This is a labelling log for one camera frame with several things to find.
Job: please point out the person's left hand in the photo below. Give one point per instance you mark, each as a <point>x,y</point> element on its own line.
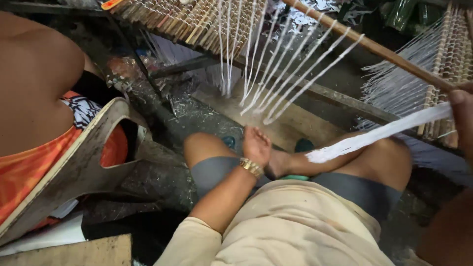
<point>257,147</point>

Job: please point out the person's right hand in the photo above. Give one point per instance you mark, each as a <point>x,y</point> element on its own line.
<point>463,118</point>

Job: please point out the person's right fingers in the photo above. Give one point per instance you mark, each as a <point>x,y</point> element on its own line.
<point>461,99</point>

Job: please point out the person's left fingers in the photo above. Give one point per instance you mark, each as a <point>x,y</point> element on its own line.
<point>257,133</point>

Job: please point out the long wooden rod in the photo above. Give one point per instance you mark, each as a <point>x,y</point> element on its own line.
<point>369,43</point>

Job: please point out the green sandal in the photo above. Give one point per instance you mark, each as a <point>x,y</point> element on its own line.
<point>304,145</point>
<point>229,142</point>

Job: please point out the wooden floor plank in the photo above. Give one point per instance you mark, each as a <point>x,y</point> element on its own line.
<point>295,127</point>

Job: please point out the person's left leg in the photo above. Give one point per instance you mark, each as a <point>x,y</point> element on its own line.
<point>210,146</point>

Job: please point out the person's leg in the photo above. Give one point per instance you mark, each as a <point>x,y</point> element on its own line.
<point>369,159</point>
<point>210,146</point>

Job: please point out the woven bamboo stick mat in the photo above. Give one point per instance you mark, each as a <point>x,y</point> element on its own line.
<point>452,51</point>
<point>188,22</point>

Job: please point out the person's beige shirt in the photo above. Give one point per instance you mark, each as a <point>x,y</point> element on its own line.
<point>288,229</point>

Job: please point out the green plastic bags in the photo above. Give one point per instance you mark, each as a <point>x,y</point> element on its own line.
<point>402,14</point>

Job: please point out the person's right leg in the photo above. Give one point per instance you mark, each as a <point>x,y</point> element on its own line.
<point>369,159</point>

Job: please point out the person's grey shorts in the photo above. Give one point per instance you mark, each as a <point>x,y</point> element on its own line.
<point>354,192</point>

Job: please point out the heap of silver foil scraps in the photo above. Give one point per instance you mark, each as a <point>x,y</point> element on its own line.
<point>306,16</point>

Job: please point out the thin black metal rod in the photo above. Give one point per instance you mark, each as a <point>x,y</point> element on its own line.
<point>136,59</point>

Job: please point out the crumpled clear plastic wrap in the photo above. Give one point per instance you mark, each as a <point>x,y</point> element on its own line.
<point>125,72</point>

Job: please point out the dirty grey plastic chair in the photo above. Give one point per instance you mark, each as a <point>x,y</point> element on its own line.
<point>74,173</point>

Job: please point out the worn wooden board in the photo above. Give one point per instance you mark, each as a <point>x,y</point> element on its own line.
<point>74,253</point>

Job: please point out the orange patterned garment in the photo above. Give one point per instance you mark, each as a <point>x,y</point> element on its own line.
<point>26,168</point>

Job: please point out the white sheet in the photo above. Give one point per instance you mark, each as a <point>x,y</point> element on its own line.
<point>44,236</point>

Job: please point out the metal loom frame bar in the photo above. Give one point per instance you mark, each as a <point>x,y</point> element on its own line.
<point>332,98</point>

